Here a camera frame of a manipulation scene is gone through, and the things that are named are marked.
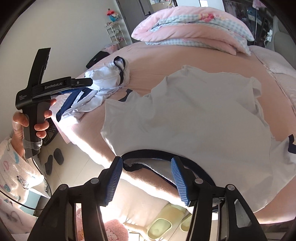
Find white navy-trimmed pants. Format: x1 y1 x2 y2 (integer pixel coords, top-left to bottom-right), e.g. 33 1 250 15
56 56 130 123

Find white navy-trimmed jacket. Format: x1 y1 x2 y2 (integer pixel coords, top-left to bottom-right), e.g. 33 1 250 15
101 66 295 212

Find person's left forearm sleeve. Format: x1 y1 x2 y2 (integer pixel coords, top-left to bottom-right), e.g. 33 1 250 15
1 137 44 235

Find person's left hand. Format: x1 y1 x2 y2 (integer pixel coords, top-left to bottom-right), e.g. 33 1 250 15
10 99 57 158

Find pink fuzzy slipper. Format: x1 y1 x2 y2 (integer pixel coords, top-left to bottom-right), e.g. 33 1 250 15
76 208 129 241

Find left black slipper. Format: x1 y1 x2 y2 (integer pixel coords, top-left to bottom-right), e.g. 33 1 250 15
45 155 53 176

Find green slippers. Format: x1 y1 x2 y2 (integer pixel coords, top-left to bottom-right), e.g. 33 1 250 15
147 203 192 240

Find black bag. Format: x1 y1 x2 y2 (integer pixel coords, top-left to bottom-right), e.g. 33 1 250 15
86 51 110 69

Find red blue plush toy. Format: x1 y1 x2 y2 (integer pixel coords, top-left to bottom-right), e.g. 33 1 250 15
107 9 120 22

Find pink bed sheet mattress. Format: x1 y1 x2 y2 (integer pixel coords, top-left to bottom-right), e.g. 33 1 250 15
56 43 295 224

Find grey door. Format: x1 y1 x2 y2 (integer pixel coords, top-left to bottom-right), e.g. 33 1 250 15
116 0 154 37

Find folded pink checkered quilt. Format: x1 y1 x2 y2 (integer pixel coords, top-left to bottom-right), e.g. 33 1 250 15
132 6 254 56

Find grey padded headboard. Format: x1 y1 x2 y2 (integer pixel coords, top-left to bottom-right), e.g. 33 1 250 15
266 16 296 68

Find white black wardrobe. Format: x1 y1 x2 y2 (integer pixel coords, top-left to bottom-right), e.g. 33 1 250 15
199 0 276 42

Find white wire shelf rack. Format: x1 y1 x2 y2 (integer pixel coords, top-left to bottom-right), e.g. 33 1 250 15
105 22 127 49

